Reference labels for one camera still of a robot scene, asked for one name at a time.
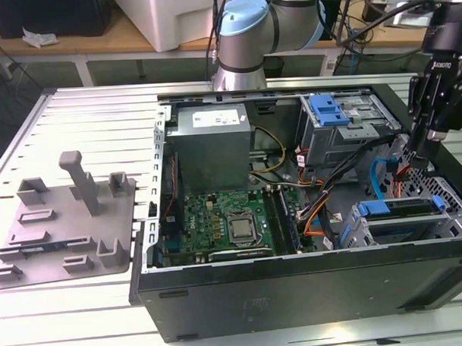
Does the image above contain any black open PC case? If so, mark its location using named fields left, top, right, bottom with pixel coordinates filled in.
left=121, top=80, right=462, bottom=344

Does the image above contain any grey parts rack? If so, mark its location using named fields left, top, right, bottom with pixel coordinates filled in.
left=0, top=147, right=142, bottom=291

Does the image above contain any black cable with metal plug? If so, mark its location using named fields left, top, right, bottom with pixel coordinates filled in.
left=204, top=0, right=232, bottom=82

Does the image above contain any black cable bundle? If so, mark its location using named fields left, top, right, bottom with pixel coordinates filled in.
left=292, top=133, right=414, bottom=221

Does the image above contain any blue data wire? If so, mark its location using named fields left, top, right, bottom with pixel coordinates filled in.
left=368, top=156, right=400, bottom=203

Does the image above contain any hard disk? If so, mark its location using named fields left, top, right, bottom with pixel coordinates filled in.
left=337, top=194, right=447, bottom=250

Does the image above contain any grey power supply unit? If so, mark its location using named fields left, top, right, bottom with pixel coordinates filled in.
left=163, top=102, right=254, bottom=194

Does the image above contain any large black equipment case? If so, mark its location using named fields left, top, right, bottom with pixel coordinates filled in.
left=0, top=0, right=113, bottom=41

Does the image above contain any blue plastic latch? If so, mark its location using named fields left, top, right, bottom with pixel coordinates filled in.
left=308, top=93, right=352, bottom=128

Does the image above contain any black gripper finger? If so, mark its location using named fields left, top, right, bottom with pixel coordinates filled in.
left=404, top=69, right=437, bottom=153
left=411, top=64, right=462, bottom=170

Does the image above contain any wooden desk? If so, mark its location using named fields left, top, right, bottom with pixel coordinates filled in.
left=0, top=0, right=462, bottom=91

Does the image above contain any crumpled white tissue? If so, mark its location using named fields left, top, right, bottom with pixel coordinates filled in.
left=22, top=27, right=61, bottom=49

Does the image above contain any grey optical drive cage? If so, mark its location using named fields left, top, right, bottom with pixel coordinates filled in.
left=294, top=91, right=403, bottom=185

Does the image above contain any graphics card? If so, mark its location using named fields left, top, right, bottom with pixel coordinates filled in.
left=206, top=246, right=274, bottom=263

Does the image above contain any green motherboard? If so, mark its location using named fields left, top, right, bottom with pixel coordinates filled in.
left=157, top=187, right=318, bottom=262

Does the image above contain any yellow wire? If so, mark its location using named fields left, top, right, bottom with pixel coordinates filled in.
left=246, top=123, right=289, bottom=181

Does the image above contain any silver disk bay cage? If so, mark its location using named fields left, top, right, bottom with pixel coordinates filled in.
left=334, top=132, right=462, bottom=250

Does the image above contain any silver CPU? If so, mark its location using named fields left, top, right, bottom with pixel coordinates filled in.
left=228, top=216, right=256, bottom=241

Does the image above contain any orange red power wire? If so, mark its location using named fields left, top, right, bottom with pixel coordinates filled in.
left=389, top=150, right=437, bottom=201

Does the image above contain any thick black arm hose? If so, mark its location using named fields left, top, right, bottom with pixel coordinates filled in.
left=335, top=0, right=446, bottom=49

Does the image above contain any RAM stick with blue label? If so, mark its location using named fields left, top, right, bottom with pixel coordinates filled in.
left=275, top=185, right=302, bottom=254

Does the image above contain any black case fan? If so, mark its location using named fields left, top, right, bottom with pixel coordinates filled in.
left=156, top=149, right=186, bottom=241

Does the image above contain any large white box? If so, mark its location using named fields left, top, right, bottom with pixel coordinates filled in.
left=112, top=0, right=224, bottom=55

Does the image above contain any small black box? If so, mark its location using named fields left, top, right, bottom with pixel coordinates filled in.
left=361, top=2, right=386, bottom=24

